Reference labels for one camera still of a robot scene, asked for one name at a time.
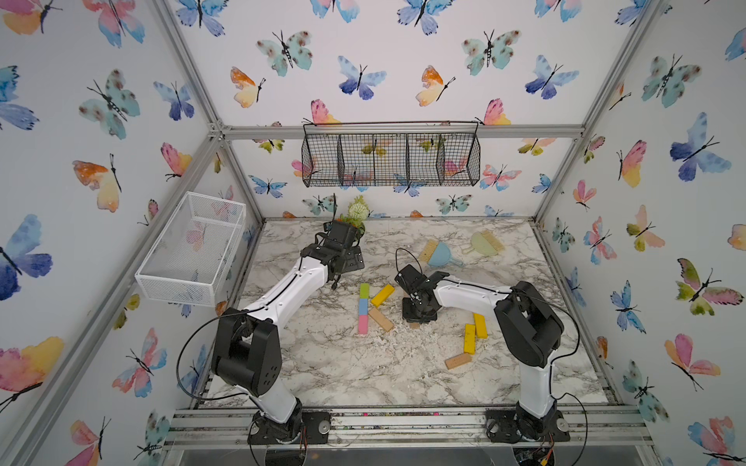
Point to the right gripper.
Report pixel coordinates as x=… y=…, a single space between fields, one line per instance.
x=426 y=316

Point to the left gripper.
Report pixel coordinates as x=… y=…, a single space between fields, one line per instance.
x=355 y=259

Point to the yellow block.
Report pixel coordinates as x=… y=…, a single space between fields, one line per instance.
x=481 y=329
x=470 y=339
x=382 y=296

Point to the pink block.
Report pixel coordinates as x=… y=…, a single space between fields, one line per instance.
x=363 y=325

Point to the natural wood block bottom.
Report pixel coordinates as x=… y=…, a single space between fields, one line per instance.
x=458 y=361

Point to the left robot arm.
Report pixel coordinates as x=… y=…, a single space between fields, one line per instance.
x=247 y=352

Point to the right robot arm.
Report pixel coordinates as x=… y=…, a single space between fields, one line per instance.
x=531 y=330

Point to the white potted artificial plant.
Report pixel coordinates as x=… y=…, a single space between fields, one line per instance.
x=358 y=212

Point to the black wire wall basket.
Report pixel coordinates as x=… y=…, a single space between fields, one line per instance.
x=373 y=154

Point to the white mesh wall basket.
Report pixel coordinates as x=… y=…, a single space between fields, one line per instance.
x=191 y=256

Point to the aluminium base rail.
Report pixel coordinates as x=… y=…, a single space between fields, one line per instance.
x=360 y=427

